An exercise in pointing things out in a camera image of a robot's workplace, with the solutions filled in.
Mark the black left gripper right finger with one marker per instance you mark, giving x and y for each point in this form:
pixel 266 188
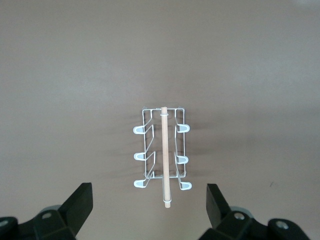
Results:
pixel 230 222

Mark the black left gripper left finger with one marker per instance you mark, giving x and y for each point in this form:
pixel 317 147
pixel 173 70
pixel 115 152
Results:
pixel 62 220

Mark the brown table mat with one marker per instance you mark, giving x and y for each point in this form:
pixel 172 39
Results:
pixel 75 75

